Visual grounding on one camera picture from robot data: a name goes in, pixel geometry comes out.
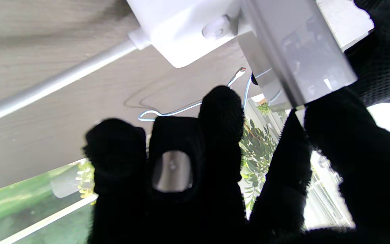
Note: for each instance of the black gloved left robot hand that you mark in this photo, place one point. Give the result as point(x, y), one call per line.
point(384, 51)

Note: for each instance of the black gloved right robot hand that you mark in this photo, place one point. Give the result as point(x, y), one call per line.
point(198, 196)

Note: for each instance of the grey charger adapter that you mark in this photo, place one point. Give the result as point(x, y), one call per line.
point(300, 51)

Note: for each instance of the white power strip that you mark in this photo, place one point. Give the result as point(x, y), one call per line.
point(185, 27)

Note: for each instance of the tall leafy green plant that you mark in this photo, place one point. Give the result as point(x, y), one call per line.
point(257, 149)

